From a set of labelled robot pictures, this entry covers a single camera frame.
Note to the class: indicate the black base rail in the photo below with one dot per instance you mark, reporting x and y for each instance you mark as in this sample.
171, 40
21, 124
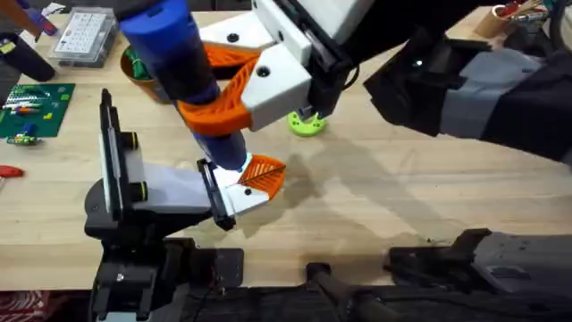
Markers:
268, 306

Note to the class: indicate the green disc with holes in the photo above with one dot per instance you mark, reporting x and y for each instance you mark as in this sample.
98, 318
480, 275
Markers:
308, 129

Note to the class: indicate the brown tub with toys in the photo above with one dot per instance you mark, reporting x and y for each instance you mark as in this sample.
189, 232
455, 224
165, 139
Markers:
147, 89

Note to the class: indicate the green board with toy blocks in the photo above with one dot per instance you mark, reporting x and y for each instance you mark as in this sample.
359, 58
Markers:
40, 107

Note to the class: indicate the brown cup with tools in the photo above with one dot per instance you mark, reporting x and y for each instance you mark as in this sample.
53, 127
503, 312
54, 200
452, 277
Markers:
491, 22

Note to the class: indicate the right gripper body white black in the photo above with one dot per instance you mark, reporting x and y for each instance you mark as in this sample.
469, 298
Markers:
330, 27

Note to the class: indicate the black cylindrical tool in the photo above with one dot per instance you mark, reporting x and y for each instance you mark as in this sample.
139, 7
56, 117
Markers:
27, 60

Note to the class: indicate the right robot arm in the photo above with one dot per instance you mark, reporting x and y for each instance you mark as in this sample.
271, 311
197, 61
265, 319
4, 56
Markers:
514, 103

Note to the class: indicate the left gripper body grey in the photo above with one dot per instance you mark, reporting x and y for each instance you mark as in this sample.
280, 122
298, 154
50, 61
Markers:
174, 188

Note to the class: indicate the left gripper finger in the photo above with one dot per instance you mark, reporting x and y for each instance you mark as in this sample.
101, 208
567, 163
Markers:
257, 192
268, 164

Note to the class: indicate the blue electric screwdriver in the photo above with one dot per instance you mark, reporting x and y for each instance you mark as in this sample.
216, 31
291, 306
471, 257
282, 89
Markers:
170, 44

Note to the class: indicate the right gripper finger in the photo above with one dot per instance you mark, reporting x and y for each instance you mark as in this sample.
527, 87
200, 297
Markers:
241, 33
277, 89

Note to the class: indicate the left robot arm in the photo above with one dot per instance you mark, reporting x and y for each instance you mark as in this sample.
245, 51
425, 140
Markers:
134, 277

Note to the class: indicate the clear plastic parts box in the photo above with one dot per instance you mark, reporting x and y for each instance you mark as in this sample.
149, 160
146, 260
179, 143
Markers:
82, 33

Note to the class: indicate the red patterned mat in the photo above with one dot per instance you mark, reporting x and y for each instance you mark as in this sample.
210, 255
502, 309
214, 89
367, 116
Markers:
22, 307

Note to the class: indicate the black upright left wrist plate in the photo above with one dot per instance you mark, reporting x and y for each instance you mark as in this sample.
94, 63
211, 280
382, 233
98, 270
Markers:
111, 156

